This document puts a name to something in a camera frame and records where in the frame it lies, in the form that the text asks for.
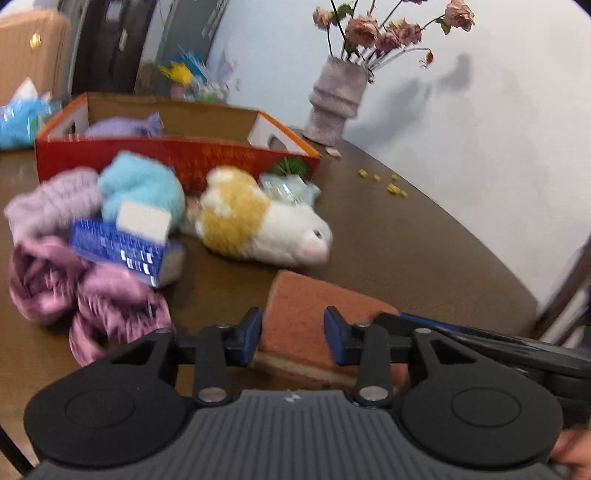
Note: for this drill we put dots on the grey ribbed vase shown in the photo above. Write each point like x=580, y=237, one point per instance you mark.
x=332, y=101

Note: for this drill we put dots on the lilac dried grass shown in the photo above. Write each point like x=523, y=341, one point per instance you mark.
x=228, y=71

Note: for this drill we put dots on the pink pot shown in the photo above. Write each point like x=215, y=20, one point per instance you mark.
x=178, y=90

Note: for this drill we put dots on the scattered yellow crumbs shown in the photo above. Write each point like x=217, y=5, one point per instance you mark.
x=395, y=189

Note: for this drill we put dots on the red cardboard box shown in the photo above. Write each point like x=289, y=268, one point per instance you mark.
x=207, y=157

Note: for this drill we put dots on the light blue fluffy plush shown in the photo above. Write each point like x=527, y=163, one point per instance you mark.
x=138, y=184

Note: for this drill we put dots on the white sponge block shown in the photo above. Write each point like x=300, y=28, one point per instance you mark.
x=143, y=221

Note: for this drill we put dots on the yellow white hamster plush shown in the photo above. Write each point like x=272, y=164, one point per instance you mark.
x=240, y=217

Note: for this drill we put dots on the purple knit item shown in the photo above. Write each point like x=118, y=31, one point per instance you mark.
x=120, y=127

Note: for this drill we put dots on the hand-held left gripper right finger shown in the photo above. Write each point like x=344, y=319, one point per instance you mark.
x=332, y=334

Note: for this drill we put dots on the green leaf clear packet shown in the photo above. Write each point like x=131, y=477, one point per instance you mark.
x=288, y=187

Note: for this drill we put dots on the lilac fluffy cloth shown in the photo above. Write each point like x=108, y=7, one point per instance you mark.
x=51, y=203

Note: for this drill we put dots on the yellow plastic item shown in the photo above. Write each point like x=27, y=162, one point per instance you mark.
x=175, y=73

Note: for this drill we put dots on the small cardboard box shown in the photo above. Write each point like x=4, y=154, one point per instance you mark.
x=147, y=81

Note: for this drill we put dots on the pink satin cloth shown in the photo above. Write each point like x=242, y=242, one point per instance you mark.
x=106, y=314

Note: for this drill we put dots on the dark brown door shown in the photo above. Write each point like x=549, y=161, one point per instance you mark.
x=111, y=46

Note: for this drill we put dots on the peach hard suitcase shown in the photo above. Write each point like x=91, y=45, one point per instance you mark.
x=23, y=46

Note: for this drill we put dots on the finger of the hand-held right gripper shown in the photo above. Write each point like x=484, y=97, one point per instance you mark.
x=415, y=319

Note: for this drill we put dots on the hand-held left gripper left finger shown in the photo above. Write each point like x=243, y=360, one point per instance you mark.
x=251, y=334

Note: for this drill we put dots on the person's right hand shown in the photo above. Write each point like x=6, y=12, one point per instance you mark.
x=575, y=450

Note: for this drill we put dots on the orange sponge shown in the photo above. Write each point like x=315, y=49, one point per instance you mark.
x=304, y=314

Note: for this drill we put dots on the blue tissue packet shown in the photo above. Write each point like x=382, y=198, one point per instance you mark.
x=111, y=242

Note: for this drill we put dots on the fallen dried petal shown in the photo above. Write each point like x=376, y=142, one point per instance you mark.
x=332, y=153

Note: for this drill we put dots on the light blue tissue pack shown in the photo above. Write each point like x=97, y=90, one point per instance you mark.
x=18, y=122

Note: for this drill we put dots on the dried pink roses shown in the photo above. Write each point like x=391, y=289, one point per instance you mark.
x=364, y=30

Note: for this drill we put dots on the clear storage basket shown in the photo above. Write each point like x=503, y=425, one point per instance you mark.
x=207, y=92

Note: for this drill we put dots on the blue plastic item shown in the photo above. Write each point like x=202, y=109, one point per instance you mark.
x=191, y=62

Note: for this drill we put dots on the wooden chair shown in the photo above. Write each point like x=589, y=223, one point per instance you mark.
x=568, y=295

